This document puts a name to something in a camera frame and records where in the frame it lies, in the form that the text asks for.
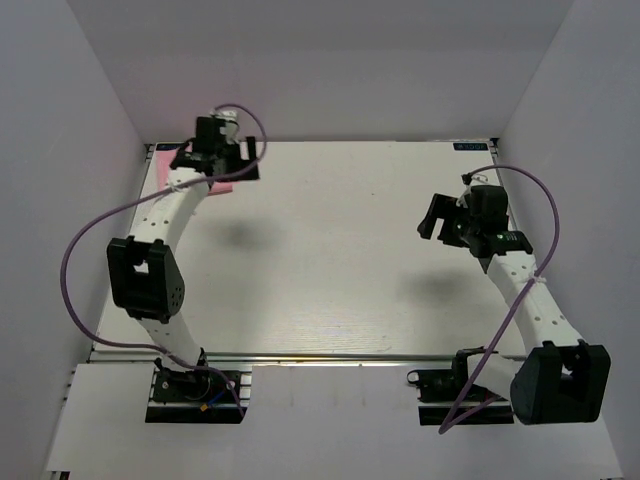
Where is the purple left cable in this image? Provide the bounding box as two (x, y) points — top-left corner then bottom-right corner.
(59, 103), (269, 419)

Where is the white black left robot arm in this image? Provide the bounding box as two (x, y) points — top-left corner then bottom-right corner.
(107, 109), (260, 399)

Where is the pink t shirt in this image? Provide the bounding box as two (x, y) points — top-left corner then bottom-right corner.
(154, 148), (233, 196)

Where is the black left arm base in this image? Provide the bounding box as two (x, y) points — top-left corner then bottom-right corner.
(145, 358), (250, 425)

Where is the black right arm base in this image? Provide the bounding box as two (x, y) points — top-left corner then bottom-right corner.
(406, 347), (514, 426)

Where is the blue label sticker left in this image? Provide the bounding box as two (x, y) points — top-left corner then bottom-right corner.
(155, 143), (182, 151)

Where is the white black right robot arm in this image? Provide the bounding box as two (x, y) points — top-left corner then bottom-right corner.
(417, 184), (611, 425)

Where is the blue label sticker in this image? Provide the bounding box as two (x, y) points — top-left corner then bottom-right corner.
(155, 143), (182, 151)
(453, 142), (489, 151)

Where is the blue label sticker right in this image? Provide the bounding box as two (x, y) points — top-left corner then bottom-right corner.
(453, 142), (489, 151)

